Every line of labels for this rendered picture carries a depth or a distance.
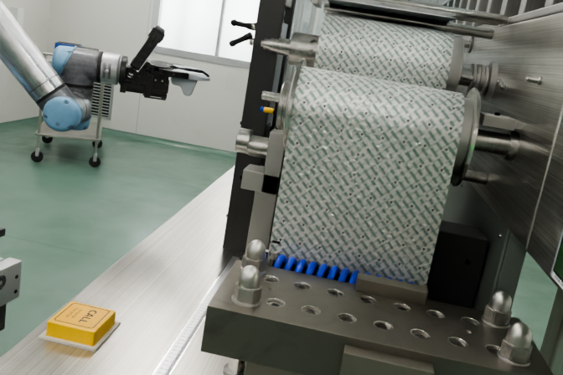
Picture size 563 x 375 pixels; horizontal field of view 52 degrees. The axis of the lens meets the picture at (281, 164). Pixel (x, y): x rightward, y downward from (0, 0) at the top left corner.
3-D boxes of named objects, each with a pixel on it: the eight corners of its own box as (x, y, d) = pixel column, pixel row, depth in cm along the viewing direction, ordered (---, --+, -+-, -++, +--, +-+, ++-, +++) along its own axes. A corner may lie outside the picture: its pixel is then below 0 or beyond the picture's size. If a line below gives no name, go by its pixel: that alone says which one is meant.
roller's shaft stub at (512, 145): (461, 150, 88) (467, 121, 87) (507, 158, 87) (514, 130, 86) (465, 154, 83) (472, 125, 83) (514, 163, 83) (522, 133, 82)
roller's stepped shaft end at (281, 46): (261, 51, 114) (264, 35, 113) (291, 56, 113) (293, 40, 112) (258, 51, 111) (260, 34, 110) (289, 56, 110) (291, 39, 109)
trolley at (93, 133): (42, 141, 580) (49, 39, 560) (101, 147, 598) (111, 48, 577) (28, 163, 495) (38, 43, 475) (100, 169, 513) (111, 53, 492)
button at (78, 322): (70, 315, 86) (71, 300, 85) (115, 325, 85) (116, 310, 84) (44, 336, 79) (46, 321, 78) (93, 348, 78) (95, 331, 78)
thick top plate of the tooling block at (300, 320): (230, 297, 84) (236, 259, 83) (509, 357, 80) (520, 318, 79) (199, 351, 69) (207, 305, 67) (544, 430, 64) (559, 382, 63)
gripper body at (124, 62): (169, 93, 147) (121, 86, 145) (173, 60, 144) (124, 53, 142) (168, 101, 140) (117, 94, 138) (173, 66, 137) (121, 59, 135)
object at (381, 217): (266, 260, 87) (286, 141, 83) (423, 294, 84) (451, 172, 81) (266, 262, 86) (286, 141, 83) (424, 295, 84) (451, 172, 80)
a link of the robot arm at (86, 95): (49, 130, 133) (54, 83, 131) (59, 123, 144) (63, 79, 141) (85, 135, 134) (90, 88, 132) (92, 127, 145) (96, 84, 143)
